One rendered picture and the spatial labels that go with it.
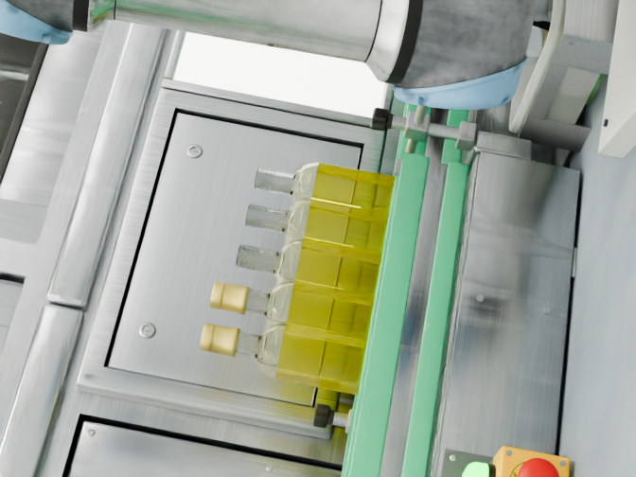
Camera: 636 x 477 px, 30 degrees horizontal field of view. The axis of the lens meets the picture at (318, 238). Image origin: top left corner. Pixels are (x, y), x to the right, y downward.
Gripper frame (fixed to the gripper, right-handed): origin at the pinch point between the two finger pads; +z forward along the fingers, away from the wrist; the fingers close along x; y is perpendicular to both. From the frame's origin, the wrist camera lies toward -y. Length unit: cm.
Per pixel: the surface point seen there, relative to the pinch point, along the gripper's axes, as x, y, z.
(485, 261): -30.2, -3.6, -4.8
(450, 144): -8.2, -14.1, -9.6
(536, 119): -10.9, -1.7, -1.2
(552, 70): -11.3, 8.5, -1.8
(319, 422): -45, -25, -20
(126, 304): -31, -32, -48
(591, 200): -22.2, 0.7, 5.5
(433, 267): -31.2, -5.5, -10.3
